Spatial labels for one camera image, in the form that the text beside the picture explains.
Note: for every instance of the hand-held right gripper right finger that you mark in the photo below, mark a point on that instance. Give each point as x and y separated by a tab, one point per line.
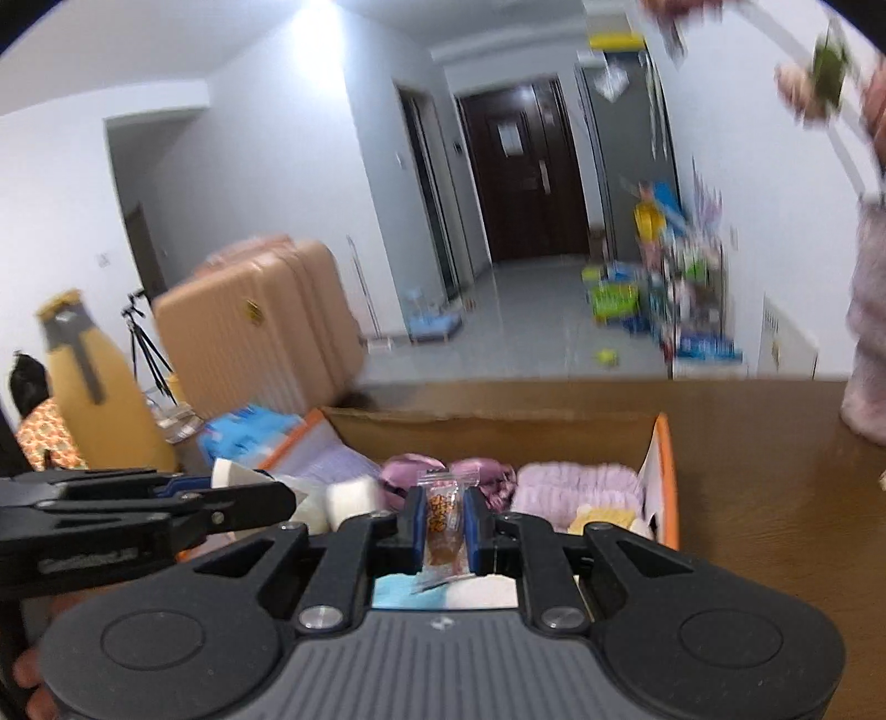
473	529

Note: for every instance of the metal storage rack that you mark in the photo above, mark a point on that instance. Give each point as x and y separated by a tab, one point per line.
689	291

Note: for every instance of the person's left hand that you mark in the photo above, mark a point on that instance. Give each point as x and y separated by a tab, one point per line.
28	668

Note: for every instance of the bunch of dried roses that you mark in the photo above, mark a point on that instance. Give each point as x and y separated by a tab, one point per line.
827	66

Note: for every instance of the white paper notice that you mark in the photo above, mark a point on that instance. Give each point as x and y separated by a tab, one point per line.
511	140

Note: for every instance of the blue plastic packet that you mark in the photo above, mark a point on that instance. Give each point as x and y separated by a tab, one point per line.
242	429

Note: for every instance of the black tripod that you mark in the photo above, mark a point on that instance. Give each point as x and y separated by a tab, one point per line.
142	339

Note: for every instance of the clear plastic wrappers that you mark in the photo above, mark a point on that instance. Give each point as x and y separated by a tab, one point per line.
176	422

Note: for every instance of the pink ribbed suitcase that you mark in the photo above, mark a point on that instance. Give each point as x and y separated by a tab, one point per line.
263	332

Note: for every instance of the purple knit cloth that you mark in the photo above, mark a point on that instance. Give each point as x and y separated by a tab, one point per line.
401	471

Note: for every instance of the white round sponge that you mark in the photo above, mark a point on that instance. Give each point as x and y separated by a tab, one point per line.
353	502

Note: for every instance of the yellow thermos jug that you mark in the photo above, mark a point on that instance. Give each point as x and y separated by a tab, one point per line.
118	415

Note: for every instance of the grey refrigerator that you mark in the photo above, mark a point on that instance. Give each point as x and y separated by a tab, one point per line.
623	152

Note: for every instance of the dark entrance door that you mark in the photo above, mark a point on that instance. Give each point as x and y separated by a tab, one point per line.
519	201

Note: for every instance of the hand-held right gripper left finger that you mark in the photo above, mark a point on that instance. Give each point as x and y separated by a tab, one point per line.
417	529

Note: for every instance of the yellow plush toy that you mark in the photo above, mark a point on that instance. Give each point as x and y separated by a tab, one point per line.
609	518

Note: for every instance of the yellow and black box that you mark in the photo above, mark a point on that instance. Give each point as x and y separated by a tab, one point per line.
617	40

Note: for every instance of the yellow bag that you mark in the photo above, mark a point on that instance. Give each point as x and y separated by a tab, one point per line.
649	221

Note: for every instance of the clear candy packet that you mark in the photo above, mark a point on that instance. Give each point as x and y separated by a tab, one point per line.
443	526

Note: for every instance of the pink textured vase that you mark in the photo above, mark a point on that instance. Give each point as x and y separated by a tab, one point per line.
869	332

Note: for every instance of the white mop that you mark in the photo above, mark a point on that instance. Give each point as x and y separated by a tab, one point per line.
377	343

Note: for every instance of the small blue stand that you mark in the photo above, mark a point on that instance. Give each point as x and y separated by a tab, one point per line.
435	325

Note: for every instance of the blue flat box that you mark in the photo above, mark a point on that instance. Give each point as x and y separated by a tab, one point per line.
709	348

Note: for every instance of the purple towel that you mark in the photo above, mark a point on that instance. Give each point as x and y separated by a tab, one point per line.
581	488

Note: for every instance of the cardboard box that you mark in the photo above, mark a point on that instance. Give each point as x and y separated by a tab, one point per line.
484	429

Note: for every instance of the green bowl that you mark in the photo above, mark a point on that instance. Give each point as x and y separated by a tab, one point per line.
608	357

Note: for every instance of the green printed bag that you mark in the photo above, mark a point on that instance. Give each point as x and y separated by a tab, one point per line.
612	301

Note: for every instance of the blue plush toy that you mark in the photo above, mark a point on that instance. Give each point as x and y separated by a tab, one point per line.
398	595

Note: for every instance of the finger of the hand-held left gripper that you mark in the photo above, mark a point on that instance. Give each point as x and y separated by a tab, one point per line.
183	484
242	505

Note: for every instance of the dark side door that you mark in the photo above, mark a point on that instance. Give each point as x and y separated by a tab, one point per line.
429	194

